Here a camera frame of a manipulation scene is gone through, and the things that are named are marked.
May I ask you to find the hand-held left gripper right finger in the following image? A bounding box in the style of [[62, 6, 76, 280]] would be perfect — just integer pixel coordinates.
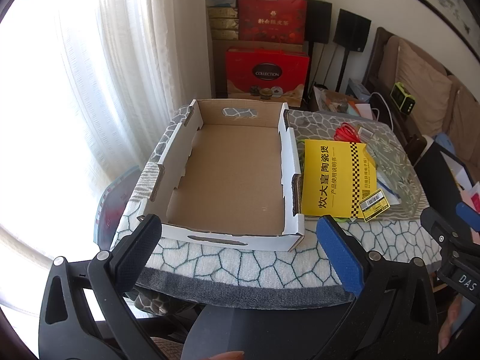
[[316, 214, 439, 360]]

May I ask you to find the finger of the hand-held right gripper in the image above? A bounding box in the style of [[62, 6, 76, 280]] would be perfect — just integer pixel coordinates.
[[456, 202, 480, 246], [420, 207, 466, 257]]

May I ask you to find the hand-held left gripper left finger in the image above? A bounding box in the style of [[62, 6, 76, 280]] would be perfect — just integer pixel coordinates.
[[37, 214, 163, 360]]

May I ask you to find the yellow instruction booklet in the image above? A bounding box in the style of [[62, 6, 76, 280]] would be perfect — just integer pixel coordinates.
[[300, 139, 377, 219]]

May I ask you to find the shallow white cardboard box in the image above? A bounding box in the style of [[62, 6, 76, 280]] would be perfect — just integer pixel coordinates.
[[136, 98, 306, 252]]

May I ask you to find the red cable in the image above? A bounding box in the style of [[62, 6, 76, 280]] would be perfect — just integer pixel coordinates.
[[335, 122, 361, 142]]

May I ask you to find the person's right hand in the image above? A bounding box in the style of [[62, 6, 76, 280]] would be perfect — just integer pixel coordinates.
[[439, 300, 467, 349]]

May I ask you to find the clear plastic storage bin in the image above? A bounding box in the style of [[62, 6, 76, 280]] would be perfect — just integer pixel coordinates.
[[92, 165, 141, 250]]

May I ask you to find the yellow black tag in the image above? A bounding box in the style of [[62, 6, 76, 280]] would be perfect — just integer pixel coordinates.
[[359, 188, 391, 221]]

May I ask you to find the white paper slip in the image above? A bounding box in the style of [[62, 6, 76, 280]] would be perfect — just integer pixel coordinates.
[[375, 172, 404, 205]]

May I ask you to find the grey patterned blanket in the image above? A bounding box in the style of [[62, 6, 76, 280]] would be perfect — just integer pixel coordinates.
[[110, 103, 443, 310]]

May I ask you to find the green black device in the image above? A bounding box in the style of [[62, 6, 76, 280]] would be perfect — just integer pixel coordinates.
[[390, 82, 418, 115]]

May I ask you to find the white envelope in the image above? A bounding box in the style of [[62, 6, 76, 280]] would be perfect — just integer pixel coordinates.
[[352, 103, 374, 120]]

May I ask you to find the beige cushion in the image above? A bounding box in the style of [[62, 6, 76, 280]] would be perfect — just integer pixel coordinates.
[[394, 39, 452, 137]]

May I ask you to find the clear plastic bag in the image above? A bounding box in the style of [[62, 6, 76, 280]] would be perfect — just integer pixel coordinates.
[[312, 85, 351, 113]]

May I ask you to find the small blue white box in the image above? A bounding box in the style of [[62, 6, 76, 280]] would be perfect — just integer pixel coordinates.
[[345, 79, 372, 96]]

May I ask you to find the wooden sofa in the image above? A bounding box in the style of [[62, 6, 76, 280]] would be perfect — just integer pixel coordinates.
[[362, 26, 480, 211]]

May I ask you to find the white curtain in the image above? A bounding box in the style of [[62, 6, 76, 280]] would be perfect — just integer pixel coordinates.
[[0, 0, 211, 308]]

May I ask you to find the red gift bag with oval label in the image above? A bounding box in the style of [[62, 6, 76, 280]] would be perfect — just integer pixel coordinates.
[[225, 47, 311, 107]]

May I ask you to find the black speaker on stand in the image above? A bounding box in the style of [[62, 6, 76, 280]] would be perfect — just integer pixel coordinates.
[[304, 0, 333, 100], [333, 8, 372, 92]]

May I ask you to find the red floral gift bag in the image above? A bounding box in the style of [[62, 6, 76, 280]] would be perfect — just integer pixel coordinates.
[[238, 0, 307, 44]]

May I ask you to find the white cable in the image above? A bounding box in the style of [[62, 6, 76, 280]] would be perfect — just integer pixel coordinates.
[[369, 92, 394, 128]]

